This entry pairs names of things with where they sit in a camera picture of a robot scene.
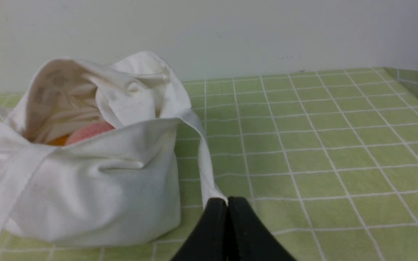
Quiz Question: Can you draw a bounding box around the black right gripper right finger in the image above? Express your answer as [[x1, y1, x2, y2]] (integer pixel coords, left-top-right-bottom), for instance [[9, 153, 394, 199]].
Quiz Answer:
[[227, 196, 295, 261]]

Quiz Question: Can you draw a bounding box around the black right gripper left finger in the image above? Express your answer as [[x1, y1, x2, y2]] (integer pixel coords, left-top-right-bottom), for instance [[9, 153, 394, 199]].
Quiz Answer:
[[172, 198, 227, 261]]

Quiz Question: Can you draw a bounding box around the pink peach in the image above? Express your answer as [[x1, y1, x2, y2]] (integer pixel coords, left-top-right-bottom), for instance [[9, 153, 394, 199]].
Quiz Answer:
[[64, 121, 115, 146]]

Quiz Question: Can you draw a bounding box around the white cloth tote bag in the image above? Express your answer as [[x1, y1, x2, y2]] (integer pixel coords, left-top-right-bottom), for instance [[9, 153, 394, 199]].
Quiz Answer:
[[0, 51, 227, 247]]

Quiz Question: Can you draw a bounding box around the orange fruit in bag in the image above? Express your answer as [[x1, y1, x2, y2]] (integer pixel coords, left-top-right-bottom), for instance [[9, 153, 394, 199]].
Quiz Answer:
[[47, 135, 70, 146]]

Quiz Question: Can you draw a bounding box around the green checkered tablecloth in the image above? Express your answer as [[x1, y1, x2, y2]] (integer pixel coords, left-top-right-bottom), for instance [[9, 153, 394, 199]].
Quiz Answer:
[[0, 67, 418, 261]]

